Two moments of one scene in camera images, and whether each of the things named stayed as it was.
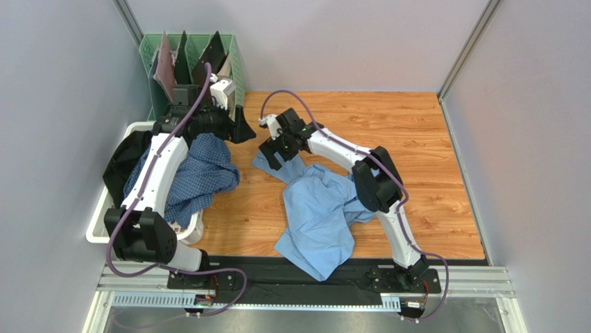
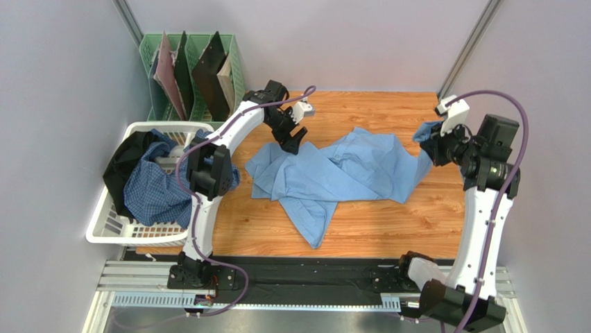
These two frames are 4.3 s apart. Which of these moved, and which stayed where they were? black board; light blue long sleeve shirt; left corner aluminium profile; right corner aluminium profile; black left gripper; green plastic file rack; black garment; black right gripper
Moved: light blue long sleeve shirt; black left gripper; black right gripper
Stayed: black board; green plastic file rack; left corner aluminium profile; right corner aluminium profile; black garment
